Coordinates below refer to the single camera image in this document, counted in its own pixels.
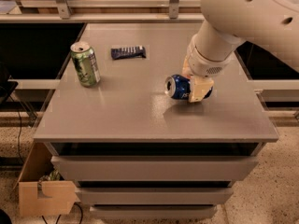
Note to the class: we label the brown cardboard box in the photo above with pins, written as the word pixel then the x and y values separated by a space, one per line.
pixel 42 197

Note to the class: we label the bottom grey drawer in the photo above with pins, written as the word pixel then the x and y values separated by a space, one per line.
pixel 152 212

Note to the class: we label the metal shelf frame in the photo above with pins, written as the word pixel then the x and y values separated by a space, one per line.
pixel 99 11

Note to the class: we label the dark blue snack wrapper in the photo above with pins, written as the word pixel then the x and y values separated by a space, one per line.
pixel 128 52

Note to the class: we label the green soda can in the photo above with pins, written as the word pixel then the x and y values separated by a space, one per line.
pixel 84 60

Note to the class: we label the grey drawer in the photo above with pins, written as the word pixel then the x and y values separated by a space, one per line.
pixel 152 212
pixel 133 168
pixel 154 196

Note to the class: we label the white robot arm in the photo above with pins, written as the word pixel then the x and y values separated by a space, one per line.
pixel 270 24

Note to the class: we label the top grey drawer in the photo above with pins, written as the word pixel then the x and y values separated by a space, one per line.
pixel 133 168

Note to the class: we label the middle grey drawer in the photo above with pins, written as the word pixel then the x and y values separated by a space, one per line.
pixel 154 196

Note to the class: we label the grey drawer cabinet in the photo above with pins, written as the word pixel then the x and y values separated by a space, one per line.
pixel 129 114

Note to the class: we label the blue pepsi can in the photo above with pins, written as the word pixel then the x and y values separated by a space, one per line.
pixel 178 87

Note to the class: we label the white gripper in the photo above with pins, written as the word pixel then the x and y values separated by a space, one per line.
pixel 203 63

